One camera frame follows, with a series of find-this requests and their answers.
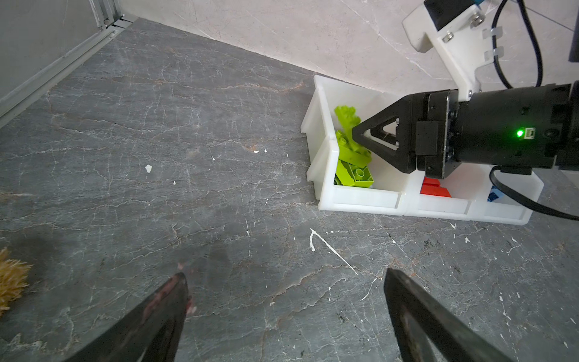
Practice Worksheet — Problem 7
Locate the brown teddy bear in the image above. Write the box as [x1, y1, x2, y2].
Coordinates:
[0, 247, 32, 315]

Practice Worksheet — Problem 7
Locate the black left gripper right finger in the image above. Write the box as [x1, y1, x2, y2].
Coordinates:
[384, 268, 510, 361]

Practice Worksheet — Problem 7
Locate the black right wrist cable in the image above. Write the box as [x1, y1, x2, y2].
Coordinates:
[488, 0, 579, 223]

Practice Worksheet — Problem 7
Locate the green lego brick small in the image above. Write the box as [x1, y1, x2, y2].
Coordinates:
[334, 106, 361, 137]

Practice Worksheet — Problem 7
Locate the red lego brick long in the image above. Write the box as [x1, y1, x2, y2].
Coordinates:
[420, 177, 452, 198]

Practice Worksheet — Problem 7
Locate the white right plastic bin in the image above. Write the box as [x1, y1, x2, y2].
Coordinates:
[468, 164, 544, 226]

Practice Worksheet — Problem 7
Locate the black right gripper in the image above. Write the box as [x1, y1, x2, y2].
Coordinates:
[351, 82, 578, 179]

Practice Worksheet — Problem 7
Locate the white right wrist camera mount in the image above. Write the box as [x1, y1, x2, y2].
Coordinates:
[403, 0, 504, 102]

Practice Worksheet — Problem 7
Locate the white plastic bin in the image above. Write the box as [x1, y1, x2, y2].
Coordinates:
[468, 164, 544, 226]
[301, 75, 425, 215]
[405, 163, 491, 220]

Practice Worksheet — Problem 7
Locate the white middle plastic bin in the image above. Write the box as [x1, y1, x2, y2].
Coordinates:
[405, 163, 491, 220]

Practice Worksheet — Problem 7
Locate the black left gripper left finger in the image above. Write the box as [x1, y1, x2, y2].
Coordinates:
[68, 272, 189, 361]

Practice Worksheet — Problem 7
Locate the white left plastic bin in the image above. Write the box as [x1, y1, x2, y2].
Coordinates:
[301, 75, 425, 215]

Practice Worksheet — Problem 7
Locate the green lego brick long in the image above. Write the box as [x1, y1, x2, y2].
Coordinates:
[336, 131, 372, 168]

